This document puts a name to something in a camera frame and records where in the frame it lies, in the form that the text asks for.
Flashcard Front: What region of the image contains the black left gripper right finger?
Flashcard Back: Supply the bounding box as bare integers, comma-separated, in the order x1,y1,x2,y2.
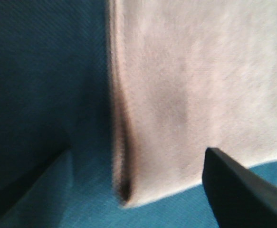
202,147,277,228

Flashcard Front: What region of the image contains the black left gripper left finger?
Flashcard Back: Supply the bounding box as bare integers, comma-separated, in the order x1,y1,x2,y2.
0,149,72,228

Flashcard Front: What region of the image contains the brown towel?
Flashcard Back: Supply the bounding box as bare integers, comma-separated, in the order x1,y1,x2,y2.
107,0,277,208

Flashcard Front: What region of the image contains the black table mat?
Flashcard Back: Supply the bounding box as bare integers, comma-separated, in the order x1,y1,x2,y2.
0,0,277,228

